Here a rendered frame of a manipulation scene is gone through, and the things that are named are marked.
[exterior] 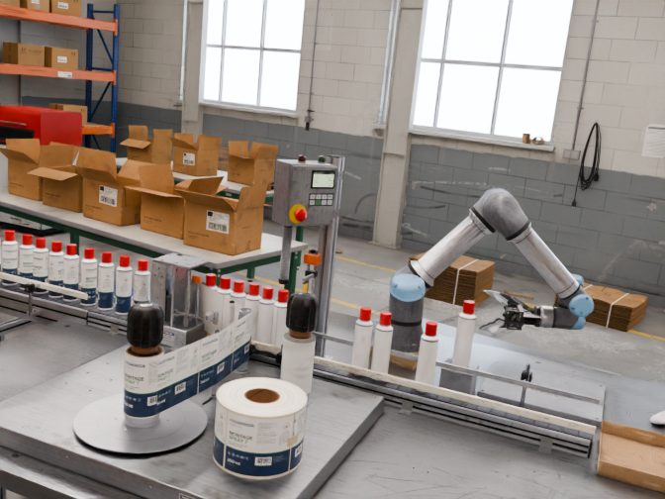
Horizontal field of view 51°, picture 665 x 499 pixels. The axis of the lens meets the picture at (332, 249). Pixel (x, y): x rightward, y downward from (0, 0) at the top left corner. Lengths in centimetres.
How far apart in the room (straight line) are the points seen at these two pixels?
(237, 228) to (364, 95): 473
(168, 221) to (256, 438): 275
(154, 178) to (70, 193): 65
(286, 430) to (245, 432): 9
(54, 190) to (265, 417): 355
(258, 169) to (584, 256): 331
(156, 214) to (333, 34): 483
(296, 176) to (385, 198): 603
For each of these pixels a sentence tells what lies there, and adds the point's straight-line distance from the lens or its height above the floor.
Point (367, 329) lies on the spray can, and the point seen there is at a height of 103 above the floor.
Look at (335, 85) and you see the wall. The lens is 850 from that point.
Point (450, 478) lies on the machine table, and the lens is 177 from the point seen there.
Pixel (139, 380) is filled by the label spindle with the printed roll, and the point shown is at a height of 101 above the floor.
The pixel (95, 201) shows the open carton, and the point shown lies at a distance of 451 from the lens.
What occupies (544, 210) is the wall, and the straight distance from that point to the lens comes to 742.
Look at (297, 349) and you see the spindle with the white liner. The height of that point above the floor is 104.
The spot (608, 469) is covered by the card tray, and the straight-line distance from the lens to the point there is 194.
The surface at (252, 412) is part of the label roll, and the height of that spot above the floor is 102.
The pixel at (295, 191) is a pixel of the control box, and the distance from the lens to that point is 209.
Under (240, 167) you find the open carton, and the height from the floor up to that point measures 93.
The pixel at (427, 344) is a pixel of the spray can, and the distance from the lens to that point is 200.
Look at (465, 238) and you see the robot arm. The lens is 243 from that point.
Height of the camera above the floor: 170
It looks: 13 degrees down
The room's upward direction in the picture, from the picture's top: 6 degrees clockwise
